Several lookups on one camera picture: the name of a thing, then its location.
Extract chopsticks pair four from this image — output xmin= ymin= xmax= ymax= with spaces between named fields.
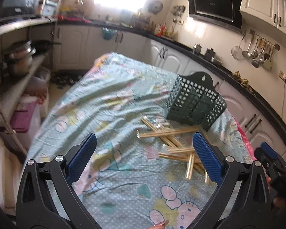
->
xmin=185 ymin=152 xmax=195 ymax=180

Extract chopsticks pair five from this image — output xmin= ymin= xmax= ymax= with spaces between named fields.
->
xmin=167 ymin=147 xmax=195 ymax=154

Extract chopsticks pair two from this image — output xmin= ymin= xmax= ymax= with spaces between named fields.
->
xmin=141 ymin=117 xmax=183 ymax=148

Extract dark green utensil basket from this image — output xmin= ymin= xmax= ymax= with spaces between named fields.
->
xmin=165 ymin=71 xmax=227 ymax=131

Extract chopsticks pair one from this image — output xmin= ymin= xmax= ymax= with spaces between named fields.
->
xmin=137 ymin=126 xmax=200 ymax=139

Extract chopsticks pair three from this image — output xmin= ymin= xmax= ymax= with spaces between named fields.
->
xmin=158 ymin=152 xmax=202 ymax=164

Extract person right hand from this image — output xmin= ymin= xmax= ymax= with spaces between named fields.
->
xmin=266 ymin=177 xmax=286 ymax=209

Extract person left hand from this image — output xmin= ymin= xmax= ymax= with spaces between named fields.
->
xmin=149 ymin=220 xmax=169 ymax=229

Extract pink fleece blanket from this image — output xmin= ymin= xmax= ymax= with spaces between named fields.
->
xmin=234 ymin=118 xmax=256 ymax=161

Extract black countertop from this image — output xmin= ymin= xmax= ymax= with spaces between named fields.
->
xmin=58 ymin=20 xmax=286 ymax=145

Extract pink storage bin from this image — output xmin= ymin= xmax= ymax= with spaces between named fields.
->
xmin=10 ymin=96 xmax=41 ymax=150

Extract brown cloth on counter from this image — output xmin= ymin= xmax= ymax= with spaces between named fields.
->
xmin=232 ymin=71 xmax=254 ymax=94

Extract hello kitty teal tablecloth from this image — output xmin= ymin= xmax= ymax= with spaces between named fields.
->
xmin=26 ymin=52 xmax=247 ymax=229

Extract hanging utensil set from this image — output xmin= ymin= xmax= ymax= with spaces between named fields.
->
xmin=249 ymin=34 xmax=276 ymax=71

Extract steel ladle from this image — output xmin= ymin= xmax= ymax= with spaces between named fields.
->
xmin=242 ymin=35 xmax=254 ymax=59

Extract dark steel pot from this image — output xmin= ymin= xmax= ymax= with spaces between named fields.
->
xmin=204 ymin=48 xmax=216 ymax=61

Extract steel kettle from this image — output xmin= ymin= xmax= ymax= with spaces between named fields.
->
xmin=193 ymin=44 xmax=202 ymax=55

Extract stacked steel pots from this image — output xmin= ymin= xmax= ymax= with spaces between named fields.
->
xmin=3 ymin=40 xmax=36 ymax=77

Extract black frying pan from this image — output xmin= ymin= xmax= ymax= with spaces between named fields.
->
xmin=31 ymin=40 xmax=61 ymax=54

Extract white lower cabinets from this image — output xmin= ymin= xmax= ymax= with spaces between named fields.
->
xmin=54 ymin=25 xmax=286 ymax=161

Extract white upper cabinet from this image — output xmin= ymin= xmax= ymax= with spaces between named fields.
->
xmin=240 ymin=0 xmax=286 ymax=35

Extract black range hood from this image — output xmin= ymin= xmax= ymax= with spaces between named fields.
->
xmin=188 ymin=0 xmax=242 ymax=32

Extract red bottle on counter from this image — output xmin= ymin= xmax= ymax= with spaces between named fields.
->
xmin=156 ymin=24 xmax=167 ymax=37

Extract teal hanging bin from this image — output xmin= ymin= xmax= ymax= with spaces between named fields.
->
xmin=102 ymin=27 xmax=117 ymax=40

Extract blue plastic box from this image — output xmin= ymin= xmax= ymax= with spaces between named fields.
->
xmin=42 ymin=0 xmax=58 ymax=17

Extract wall power socket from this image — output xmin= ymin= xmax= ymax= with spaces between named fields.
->
xmin=279 ymin=71 xmax=286 ymax=82

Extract wire mesh strainer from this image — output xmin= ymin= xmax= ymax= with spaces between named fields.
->
xmin=231 ymin=31 xmax=246 ymax=60

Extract small wall fan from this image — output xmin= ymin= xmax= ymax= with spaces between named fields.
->
xmin=147 ymin=0 xmax=163 ymax=15

